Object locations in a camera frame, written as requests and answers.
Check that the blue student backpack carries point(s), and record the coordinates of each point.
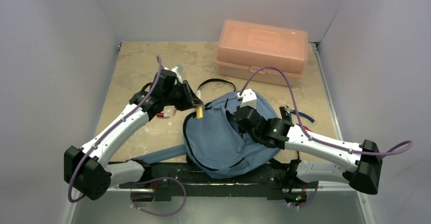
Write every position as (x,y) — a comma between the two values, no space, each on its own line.
(215,145)

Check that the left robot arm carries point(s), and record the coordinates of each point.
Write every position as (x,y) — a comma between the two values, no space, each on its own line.
(87,169)

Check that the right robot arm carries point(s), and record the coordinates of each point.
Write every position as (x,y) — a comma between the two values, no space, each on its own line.
(356,164)

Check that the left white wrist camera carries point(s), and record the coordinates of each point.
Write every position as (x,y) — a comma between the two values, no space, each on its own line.
(178,69)

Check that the yellow highlighter pen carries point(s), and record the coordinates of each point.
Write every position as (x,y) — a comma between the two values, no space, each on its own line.
(199,112)

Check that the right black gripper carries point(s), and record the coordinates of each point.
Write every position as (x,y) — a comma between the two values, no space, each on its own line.
(238,115)

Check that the pink plastic storage box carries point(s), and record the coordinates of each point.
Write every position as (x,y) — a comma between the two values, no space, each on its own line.
(245,48)

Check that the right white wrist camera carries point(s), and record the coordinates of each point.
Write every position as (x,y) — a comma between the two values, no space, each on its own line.
(247,98)

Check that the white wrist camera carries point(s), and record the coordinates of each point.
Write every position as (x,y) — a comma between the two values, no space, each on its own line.
(178,69)
(247,98)

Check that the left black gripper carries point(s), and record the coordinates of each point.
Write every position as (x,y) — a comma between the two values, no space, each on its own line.
(190,100)

